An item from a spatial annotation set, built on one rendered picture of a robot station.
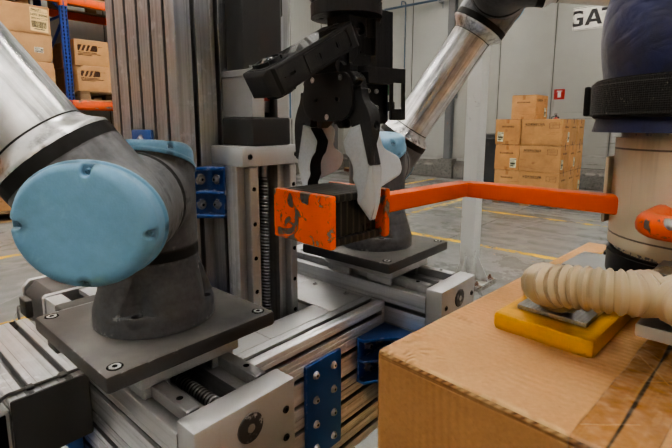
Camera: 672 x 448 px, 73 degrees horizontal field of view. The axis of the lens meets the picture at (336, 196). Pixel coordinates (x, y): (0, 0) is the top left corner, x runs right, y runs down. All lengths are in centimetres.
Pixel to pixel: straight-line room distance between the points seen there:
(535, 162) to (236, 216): 703
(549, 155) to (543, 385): 717
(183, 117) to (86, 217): 40
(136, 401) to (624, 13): 66
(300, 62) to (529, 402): 34
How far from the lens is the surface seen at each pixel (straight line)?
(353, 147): 44
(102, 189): 43
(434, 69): 105
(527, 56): 1064
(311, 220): 43
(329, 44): 44
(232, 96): 82
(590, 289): 46
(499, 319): 54
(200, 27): 84
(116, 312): 61
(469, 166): 374
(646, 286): 46
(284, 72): 40
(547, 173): 761
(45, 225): 45
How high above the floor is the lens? 129
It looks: 9 degrees down
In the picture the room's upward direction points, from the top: straight up
